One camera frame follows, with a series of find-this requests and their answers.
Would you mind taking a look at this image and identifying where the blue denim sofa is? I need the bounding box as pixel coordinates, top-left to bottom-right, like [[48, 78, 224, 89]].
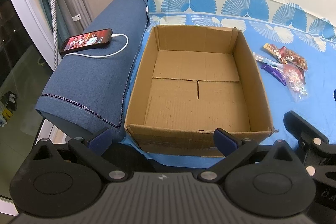
[[35, 0, 149, 142]]

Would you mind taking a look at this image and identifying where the black smartphone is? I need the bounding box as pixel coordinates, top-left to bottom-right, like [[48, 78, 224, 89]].
[[59, 28, 113, 56]]

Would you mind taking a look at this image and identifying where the peanut snack bag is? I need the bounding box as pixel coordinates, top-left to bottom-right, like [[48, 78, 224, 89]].
[[280, 47, 307, 71]]

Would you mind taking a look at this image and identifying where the white charging cable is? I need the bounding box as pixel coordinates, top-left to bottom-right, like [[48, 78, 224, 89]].
[[64, 33, 129, 59]]

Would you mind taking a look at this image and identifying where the clear candy bag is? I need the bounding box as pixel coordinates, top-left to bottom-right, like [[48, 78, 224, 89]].
[[282, 64, 308, 102]]

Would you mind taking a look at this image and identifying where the yellow snack bar wrapper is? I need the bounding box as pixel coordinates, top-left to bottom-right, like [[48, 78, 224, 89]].
[[263, 43, 287, 64]]

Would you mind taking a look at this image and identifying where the brown cardboard box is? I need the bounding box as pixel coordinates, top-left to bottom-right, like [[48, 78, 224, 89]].
[[125, 25, 274, 157]]

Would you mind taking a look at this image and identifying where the silver long stick packet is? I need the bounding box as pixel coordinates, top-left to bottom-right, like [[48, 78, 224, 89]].
[[252, 52, 283, 69]]

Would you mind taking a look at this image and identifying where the purple chocolate bar wrapper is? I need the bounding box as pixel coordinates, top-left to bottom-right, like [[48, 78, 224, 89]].
[[261, 64, 286, 86]]

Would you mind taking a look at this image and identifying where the blue white fan-pattern cloth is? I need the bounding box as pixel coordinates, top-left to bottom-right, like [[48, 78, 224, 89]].
[[119, 0, 336, 169]]

